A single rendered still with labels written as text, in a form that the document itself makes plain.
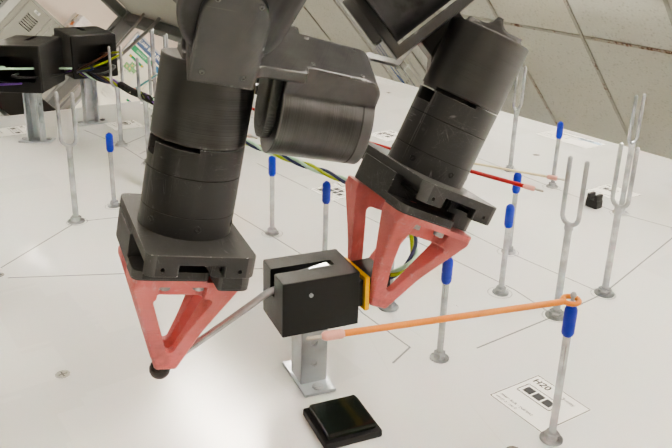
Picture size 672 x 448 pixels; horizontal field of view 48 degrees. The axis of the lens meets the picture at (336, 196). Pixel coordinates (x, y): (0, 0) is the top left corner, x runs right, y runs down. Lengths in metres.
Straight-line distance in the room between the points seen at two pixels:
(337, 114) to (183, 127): 0.09
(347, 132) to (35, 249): 0.43
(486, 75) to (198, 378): 0.29
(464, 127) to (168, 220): 0.20
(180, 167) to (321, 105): 0.09
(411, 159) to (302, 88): 0.11
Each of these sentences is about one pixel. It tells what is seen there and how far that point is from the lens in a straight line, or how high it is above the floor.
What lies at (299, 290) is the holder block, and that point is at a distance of 0.50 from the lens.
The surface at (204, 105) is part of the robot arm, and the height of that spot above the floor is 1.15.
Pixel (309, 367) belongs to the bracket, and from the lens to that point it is 0.55.
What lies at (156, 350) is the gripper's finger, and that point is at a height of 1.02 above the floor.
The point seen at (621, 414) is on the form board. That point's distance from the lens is 0.58.
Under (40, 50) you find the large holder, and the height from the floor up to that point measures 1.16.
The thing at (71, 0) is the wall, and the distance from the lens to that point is 8.41.
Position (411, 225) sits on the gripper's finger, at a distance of 0.50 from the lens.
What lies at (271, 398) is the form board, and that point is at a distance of 0.55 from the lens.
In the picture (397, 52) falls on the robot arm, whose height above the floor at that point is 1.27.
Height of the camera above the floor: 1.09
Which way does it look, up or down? 9 degrees up
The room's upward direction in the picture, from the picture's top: 38 degrees clockwise
